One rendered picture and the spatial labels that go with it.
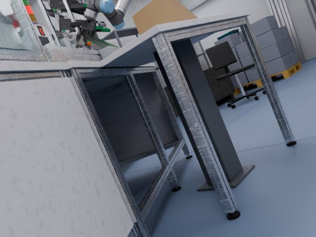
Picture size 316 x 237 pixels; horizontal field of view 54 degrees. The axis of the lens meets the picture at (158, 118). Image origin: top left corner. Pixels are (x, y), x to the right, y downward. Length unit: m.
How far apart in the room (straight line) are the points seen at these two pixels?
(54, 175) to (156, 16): 1.06
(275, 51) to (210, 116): 4.13
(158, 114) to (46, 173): 1.88
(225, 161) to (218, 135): 0.14
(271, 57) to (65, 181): 5.13
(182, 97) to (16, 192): 0.74
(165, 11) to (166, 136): 1.34
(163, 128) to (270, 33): 3.50
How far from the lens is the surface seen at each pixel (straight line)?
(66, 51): 1.47
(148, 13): 1.75
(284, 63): 5.81
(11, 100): 0.93
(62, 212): 0.94
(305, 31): 7.89
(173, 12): 1.64
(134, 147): 2.82
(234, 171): 1.83
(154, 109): 2.71
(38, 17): 3.48
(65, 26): 2.40
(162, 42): 1.29
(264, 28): 5.81
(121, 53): 1.43
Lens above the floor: 0.61
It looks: 4 degrees down
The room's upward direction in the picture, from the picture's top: 23 degrees counter-clockwise
